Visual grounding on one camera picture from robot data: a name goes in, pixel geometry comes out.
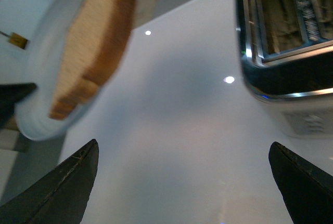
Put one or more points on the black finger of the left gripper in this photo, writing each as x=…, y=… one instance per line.
x=12, y=94

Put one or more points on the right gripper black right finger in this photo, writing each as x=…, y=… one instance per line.
x=306, y=189

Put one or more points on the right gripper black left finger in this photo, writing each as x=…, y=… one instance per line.
x=61, y=196

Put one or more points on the grey round plate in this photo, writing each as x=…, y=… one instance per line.
x=42, y=68

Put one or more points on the bread slice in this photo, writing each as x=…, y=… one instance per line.
x=95, y=43

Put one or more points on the white chrome toaster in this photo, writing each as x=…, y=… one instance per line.
x=286, y=62

